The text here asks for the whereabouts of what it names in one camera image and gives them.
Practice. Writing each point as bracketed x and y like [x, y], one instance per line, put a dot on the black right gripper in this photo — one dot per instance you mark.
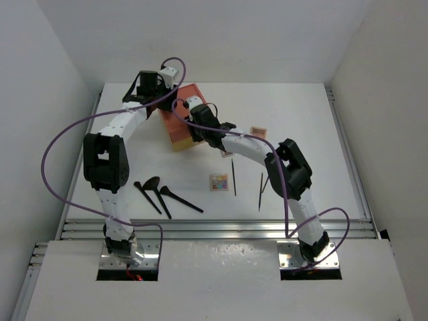
[197, 138]

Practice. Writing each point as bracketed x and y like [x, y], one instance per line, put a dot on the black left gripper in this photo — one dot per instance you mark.
[166, 106]

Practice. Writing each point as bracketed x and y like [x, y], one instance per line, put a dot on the orange drawer box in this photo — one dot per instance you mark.
[178, 132]

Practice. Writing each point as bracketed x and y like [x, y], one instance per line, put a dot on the thin black pencil brush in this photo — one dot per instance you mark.
[260, 192]

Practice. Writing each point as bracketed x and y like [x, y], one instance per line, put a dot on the black fan brush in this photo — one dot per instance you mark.
[152, 185]

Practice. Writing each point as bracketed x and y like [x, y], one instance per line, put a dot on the small black powder brush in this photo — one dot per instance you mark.
[143, 192]

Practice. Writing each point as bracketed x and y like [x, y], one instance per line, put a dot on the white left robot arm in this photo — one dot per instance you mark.
[106, 165]

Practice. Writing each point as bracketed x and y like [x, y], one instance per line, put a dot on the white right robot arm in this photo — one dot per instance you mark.
[288, 171]

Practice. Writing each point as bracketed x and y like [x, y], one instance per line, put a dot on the small clear eyeshadow palette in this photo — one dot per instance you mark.
[226, 154]

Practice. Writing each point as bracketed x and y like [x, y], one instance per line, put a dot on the thin black liner brush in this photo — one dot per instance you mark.
[233, 177]

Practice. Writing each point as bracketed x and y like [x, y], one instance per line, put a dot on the brown eyeshadow palette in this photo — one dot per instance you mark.
[258, 132]

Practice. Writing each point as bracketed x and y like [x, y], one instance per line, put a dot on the colourful eyeshadow palette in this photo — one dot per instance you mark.
[218, 182]

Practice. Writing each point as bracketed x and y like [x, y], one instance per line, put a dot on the angled black powder brush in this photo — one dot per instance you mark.
[167, 192]

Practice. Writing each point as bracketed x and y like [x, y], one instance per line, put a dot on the white front cover panel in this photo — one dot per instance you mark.
[219, 281]

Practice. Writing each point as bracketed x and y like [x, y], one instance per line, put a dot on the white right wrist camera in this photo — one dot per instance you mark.
[193, 100]

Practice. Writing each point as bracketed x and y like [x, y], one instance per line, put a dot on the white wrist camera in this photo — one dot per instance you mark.
[169, 74]
[193, 100]

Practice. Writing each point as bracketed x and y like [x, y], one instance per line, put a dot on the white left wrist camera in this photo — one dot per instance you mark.
[169, 74]

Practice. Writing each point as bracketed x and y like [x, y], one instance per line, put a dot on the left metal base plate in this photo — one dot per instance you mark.
[144, 257]

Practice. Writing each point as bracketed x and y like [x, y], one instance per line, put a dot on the metal base plate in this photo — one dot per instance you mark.
[144, 257]
[291, 258]

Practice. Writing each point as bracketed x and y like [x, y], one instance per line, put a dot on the aluminium frame rail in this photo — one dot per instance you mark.
[86, 229]

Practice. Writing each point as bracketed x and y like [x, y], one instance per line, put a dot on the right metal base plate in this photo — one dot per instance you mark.
[291, 258]

